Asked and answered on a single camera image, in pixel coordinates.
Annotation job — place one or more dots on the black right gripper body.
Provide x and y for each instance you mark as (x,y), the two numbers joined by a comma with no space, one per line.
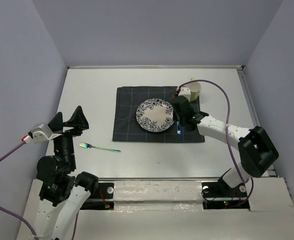
(181,120)

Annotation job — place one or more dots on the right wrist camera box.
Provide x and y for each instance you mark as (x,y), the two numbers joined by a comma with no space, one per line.
(184,91)

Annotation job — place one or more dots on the iridescent spoon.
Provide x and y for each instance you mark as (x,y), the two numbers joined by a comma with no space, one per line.
(178,128)

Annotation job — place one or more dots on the blue floral white plate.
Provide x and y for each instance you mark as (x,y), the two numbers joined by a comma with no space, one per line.
(155,115)

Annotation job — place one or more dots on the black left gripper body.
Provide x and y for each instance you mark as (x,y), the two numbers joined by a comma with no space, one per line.
(65,143)

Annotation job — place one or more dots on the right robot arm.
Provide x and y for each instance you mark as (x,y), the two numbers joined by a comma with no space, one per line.
(256,150)

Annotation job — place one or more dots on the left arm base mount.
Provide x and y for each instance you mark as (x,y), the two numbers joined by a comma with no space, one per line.
(102,199)

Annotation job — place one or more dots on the cream cup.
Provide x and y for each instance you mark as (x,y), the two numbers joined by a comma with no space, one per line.
(195,88)

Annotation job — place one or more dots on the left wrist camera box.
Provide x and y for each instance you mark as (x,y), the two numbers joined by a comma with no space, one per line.
(40,133)

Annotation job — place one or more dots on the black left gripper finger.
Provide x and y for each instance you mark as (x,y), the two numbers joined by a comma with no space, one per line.
(77,120)
(56,124)

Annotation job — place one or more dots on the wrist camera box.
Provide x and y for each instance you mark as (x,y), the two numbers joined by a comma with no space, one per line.
(184,91)
(40,133)

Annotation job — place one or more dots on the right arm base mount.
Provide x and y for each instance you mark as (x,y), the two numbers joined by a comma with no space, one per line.
(232,198)

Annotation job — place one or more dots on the dark grey checked cloth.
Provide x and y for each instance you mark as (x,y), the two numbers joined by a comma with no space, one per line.
(127,129)

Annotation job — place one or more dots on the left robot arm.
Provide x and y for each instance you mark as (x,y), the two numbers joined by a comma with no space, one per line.
(61,195)

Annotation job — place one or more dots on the iridescent fork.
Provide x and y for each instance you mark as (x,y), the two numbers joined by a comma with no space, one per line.
(89,146)

